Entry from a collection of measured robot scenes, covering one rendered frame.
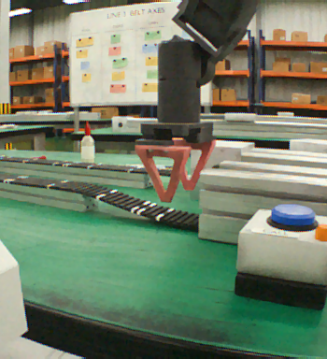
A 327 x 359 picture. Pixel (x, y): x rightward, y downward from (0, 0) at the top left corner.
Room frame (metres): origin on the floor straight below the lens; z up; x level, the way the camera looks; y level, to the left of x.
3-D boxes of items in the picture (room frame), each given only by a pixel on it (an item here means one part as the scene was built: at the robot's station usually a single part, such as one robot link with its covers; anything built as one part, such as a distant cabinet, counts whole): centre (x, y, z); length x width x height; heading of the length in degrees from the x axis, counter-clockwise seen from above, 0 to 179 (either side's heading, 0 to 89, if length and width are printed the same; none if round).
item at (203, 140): (0.52, -0.05, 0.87); 0.07 x 0.07 x 0.09; 63
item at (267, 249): (0.31, -0.13, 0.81); 0.10 x 0.08 x 0.06; 152
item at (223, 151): (0.66, -0.12, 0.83); 0.12 x 0.09 x 0.10; 152
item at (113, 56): (3.71, 0.16, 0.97); 1.50 x 0.50 x 1.95; 69
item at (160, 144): (0.48, -0.02, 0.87); 0.07 x 0.07 x 0.09; 63
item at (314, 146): (0.75, -0.35, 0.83); 0.11 x 0.10 x 0.10; 131
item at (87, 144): (1.05, 0.18, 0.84); 0.04 x 0.04 x 0.12
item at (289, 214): (0.31, -0.12, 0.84); 0.04 x 0.04 x 0.02
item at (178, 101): (0.50, -0.03, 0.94); 0.10 x 0.07 x 0.07; 153
